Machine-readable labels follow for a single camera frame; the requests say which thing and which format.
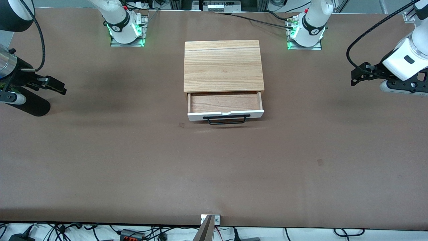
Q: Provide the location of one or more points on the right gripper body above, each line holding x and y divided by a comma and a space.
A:
20, 73

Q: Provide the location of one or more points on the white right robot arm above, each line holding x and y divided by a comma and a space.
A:
120, 20

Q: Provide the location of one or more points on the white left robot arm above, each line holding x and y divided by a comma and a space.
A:
312, 23

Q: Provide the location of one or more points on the black vase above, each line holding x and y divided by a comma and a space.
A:
33, 107

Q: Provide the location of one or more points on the wooden cabinet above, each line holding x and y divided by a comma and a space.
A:
222, 65

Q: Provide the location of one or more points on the black power adapter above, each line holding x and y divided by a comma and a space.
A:
20, 238

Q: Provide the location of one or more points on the white power strip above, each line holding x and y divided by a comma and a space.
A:
212, 6

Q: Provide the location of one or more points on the black orange connector box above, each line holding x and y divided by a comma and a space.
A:
132, 235

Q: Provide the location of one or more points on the aluminium corner bracket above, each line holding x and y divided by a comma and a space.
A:
409, 16

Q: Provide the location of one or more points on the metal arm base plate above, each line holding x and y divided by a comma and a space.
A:
317, 48
115, 44

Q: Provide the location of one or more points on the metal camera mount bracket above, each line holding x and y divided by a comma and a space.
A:
209, 222

